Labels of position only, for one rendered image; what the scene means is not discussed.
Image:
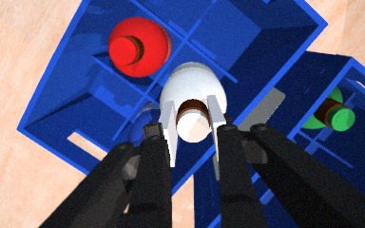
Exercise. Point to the red bottle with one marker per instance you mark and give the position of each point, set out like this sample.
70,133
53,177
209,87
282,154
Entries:
142,53

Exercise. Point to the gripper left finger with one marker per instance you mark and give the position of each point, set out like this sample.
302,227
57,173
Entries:
100,199

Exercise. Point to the white bottle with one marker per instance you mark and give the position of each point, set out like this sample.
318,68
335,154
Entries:
188,85

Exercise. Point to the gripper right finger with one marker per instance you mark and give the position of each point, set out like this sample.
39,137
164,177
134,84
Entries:
311,193

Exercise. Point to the blue bottle crate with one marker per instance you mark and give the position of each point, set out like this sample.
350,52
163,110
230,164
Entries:
287,107
251,39

